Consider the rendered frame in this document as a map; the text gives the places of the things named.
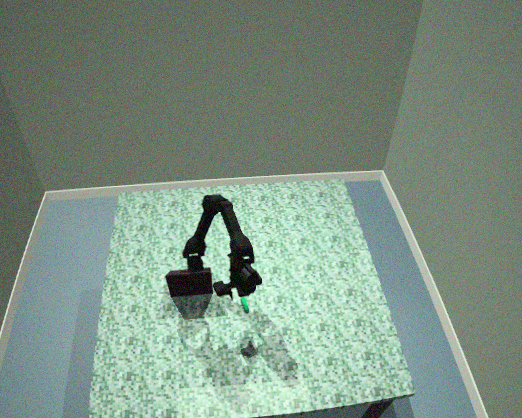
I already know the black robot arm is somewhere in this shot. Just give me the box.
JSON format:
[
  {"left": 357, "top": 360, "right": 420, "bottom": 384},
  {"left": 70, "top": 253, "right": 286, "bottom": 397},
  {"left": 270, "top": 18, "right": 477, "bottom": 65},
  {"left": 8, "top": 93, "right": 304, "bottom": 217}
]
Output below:
[{"left": 182, "top": 194, "right": 259, "bottom": 297}]

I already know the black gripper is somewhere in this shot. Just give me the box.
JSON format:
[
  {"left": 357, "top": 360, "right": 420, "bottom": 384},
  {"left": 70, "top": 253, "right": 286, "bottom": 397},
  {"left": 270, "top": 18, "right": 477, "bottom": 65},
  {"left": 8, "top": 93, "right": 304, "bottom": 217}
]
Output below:
[{"left": 213, "top": 268, "right": 262, "bottom": 300}]

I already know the green rectangular post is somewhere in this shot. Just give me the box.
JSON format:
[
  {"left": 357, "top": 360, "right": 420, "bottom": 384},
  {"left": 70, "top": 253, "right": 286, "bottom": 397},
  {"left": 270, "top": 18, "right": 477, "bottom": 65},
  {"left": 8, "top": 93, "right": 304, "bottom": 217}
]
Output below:
[{"left": 241, "top": 297, "right": 249, "bottom": 312}]

